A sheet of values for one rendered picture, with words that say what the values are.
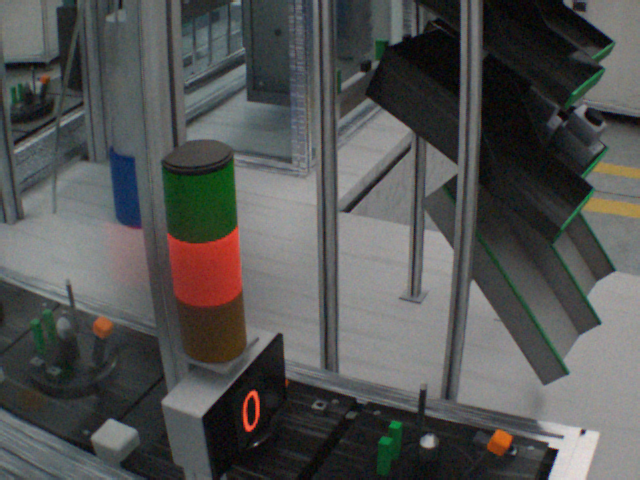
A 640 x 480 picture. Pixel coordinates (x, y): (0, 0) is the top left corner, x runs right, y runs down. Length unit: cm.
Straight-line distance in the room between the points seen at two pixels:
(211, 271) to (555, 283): 63
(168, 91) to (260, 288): 93
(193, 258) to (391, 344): 77
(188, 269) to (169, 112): 11
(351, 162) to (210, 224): 135
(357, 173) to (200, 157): 131
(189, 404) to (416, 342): 75
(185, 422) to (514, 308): 50
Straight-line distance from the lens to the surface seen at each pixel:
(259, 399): 68
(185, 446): 65
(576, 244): 126
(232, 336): 62
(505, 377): 127
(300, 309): 141
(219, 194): 56
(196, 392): 64
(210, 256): 58
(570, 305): 113
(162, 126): 56
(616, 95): 484
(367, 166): 189
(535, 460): 97
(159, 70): 55
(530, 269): 111
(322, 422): 101
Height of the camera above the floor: 164
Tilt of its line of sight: 29 degrees down
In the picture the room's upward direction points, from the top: 1 degrees counter-clockwise
